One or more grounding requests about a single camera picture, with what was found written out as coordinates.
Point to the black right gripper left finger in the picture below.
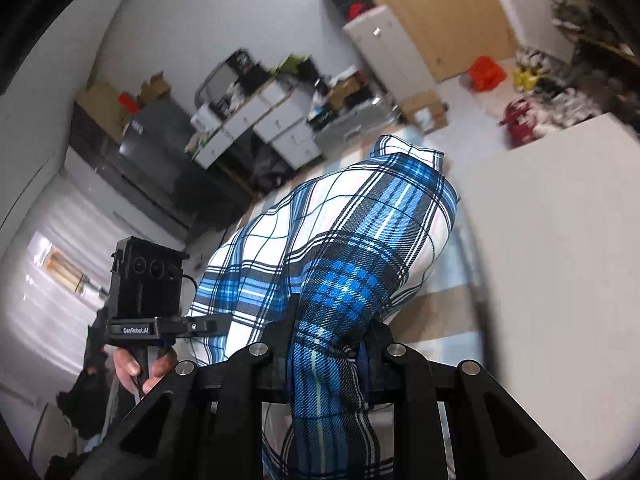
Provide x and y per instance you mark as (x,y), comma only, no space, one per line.
(201,422)

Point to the left hand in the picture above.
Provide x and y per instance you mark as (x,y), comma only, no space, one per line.
(128,370)

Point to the red plastic container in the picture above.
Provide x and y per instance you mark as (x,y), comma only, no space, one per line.
(486,74)

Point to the red bag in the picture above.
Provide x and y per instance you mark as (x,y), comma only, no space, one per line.
(520,122)

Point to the brown blue checkered bed cover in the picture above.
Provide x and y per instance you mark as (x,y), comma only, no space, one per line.
(430,299)

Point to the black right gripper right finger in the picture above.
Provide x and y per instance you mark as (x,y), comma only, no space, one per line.
(454,418)

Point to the white low cabinet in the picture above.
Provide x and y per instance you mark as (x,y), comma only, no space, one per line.
(390,52)

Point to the black wardrobe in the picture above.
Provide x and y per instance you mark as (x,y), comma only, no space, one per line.
(151,170)

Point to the blue white plaid shirt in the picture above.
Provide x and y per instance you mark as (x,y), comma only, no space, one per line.
(324,431)

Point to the white drawer desk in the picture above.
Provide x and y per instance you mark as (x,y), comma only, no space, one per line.
(277,115)

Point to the wooden door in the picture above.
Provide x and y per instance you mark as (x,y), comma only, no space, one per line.
(451,34)

